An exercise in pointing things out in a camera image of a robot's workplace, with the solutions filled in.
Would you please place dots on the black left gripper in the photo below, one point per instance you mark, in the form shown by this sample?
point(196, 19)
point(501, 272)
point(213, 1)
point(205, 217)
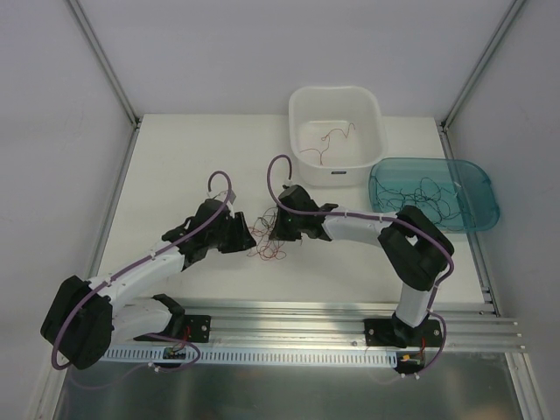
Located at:
point(234, 230)

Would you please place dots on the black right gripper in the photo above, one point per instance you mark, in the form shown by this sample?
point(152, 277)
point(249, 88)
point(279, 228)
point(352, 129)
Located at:
point(283, 223)

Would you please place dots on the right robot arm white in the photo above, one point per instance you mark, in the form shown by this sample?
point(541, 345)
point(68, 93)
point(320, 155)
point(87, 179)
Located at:
point(417, 250)

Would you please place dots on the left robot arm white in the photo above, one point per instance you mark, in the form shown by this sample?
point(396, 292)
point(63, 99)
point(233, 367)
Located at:
point(87, 316)

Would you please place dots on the white plastic tub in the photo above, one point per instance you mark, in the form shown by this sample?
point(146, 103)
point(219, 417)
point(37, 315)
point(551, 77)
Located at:
point(337, 134)

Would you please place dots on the teal transparent plastic bin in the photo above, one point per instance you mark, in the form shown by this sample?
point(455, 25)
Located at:
point(456, 195)

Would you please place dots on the aluminium frame post left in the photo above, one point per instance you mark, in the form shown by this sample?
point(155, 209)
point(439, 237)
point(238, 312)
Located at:
point(88, 32)

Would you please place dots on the aluminium frame post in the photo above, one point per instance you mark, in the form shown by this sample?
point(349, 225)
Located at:
point(492, 46)
point(88, 32)

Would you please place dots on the white slotted cable duct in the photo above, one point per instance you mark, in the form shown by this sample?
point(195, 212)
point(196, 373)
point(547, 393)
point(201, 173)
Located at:
point(252, 356)

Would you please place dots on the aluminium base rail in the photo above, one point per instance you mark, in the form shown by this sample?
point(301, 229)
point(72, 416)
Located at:
point(306, 325)

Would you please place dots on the aluminium frame post right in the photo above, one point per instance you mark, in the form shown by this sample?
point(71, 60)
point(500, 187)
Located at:
point(492, 46)

